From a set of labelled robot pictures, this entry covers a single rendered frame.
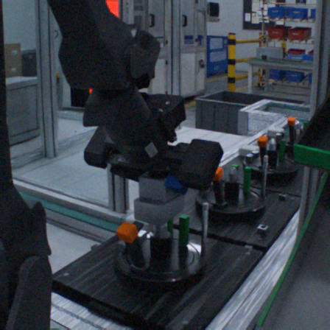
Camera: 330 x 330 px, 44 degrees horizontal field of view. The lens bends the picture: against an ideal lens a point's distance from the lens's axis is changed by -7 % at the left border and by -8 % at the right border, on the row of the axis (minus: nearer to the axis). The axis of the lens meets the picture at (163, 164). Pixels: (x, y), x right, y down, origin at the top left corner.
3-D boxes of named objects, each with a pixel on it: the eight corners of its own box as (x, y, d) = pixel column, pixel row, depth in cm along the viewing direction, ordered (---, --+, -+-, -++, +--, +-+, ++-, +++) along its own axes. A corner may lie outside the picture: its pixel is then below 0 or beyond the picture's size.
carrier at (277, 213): (265, 257, 70) (273, 188, 66) (144, 225, 82) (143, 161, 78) (302, 205, 89) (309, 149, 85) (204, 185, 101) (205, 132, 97)
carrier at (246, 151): (303, 205, 90) (309, 149, 86) (205, 185, 102) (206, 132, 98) (325, 172, 109) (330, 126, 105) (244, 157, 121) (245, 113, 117)
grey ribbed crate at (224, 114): (289, 152, 239) (292, 112, 231) (192, 135, 270) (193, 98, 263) (306, 135, 273) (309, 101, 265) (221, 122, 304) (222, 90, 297)
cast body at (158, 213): (160, 227, 58) (160, 177, 56) (133, 219, 60) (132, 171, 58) (191, 205, 65) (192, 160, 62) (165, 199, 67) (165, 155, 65)
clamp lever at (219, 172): (222, 206, 79) (218, 174, 74) (213, 204, 80) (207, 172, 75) (230, 193, 81) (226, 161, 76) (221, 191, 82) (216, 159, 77)
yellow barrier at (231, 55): (233, 98, 743) (235, 33, 706) (223, 96, 753) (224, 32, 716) (287, 79, 1015) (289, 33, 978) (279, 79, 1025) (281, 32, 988)
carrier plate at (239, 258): (191, 349, 49) (191, 336, 49) (49, 287, 61) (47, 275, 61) (261, 261, 69) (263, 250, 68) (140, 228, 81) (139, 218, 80)
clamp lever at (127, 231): (142, 272, 58) (127, 235, 54) (130, 267, 59) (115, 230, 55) (155, 253, 60) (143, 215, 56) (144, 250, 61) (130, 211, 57)
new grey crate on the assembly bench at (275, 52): (275, 61, 572) (275, 49, 567) (255, 59, 587) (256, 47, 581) (282, 60, 605) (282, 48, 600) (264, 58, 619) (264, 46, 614)
